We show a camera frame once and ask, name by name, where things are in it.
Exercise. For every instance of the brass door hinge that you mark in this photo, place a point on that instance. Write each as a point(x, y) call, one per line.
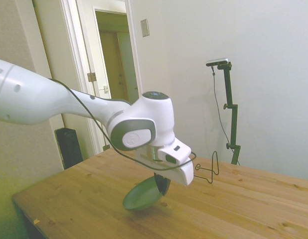
point(106, 147)
point(91, 76)

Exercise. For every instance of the silver exterior camera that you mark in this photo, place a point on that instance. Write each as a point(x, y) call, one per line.
point(217, 61)

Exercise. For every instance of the black tower heater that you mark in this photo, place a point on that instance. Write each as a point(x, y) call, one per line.
point(69, 149)

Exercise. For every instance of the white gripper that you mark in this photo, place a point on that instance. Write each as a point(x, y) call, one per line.
point(186, 174)

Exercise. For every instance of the metal door strike plate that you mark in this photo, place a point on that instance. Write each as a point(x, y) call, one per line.
point(106, 88)

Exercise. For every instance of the white wall switch plate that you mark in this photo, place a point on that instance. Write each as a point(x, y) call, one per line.
point(144, 28)

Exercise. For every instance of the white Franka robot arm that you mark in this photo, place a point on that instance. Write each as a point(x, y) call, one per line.
point(32, 94)

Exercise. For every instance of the beige partition panel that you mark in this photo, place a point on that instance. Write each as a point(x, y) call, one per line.
point(19, 37)

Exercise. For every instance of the dark green round plate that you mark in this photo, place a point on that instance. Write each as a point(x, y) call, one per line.
point(141, 196)

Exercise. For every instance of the white door frame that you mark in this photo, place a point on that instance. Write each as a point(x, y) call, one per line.
point(81, 49)

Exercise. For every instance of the dark green camera stand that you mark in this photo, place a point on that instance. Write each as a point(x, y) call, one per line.
point(233, 124)

